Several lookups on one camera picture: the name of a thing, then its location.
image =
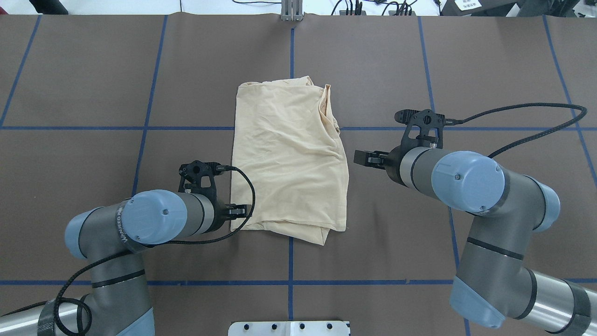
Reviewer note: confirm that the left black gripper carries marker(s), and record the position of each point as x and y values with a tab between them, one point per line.
220	213

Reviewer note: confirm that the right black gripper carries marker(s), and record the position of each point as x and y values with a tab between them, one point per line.
392	162

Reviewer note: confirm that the cream long sleeve shirt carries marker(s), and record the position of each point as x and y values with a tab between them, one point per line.
287	141

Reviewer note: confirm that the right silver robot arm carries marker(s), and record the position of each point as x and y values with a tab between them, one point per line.
492	283

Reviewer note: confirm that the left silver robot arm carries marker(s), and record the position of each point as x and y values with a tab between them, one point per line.
110	296

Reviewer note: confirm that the black box with label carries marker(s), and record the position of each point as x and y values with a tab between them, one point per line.
491	8

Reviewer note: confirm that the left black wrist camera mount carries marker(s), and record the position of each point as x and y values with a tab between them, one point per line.
198	177

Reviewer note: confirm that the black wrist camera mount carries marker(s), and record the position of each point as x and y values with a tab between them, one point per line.
198	177
423	128

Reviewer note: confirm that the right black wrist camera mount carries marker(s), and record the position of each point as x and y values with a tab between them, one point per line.
423	128

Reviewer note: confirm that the white central pedestal column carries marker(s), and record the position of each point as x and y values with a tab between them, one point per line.
290	328

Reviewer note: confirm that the aluminium frame post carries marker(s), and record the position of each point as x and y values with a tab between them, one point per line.
292	10

